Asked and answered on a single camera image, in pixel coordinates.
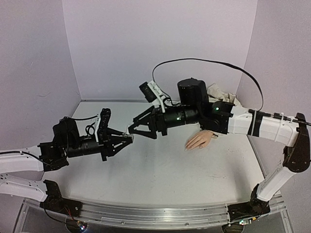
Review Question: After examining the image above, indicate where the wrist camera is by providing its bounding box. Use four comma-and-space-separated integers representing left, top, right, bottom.
139, 81, 168, 113
95, 108, 111, 144

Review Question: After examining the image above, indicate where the beige jacket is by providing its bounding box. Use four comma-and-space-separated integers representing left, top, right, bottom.
207, 83, 242, 106

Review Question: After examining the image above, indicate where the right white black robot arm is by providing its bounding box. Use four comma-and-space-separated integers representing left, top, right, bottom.
128, 78, 311, 224

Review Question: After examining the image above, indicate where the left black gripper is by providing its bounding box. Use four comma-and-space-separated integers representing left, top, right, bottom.
65, 128, 133, 162

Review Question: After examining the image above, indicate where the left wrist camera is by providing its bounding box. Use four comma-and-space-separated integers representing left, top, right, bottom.
95, 108, 111, 144

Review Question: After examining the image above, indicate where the clear nail polish bottle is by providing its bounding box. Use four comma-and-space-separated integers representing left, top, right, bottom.
125, 134, 134, 141

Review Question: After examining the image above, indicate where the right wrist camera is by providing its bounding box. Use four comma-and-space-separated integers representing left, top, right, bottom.
139, 81, 168, 113

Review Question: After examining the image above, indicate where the aluminium front rail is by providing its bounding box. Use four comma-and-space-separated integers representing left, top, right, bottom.
38, 198, 285, 229

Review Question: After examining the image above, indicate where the mannequin hand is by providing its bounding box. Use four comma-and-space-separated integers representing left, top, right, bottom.
185, 130, 218, 150

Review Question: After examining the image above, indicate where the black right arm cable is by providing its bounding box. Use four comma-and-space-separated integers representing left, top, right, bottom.
152, 58, 264, 110

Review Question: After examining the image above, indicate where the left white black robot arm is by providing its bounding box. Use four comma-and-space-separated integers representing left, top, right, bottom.
0, 117, 134, 212

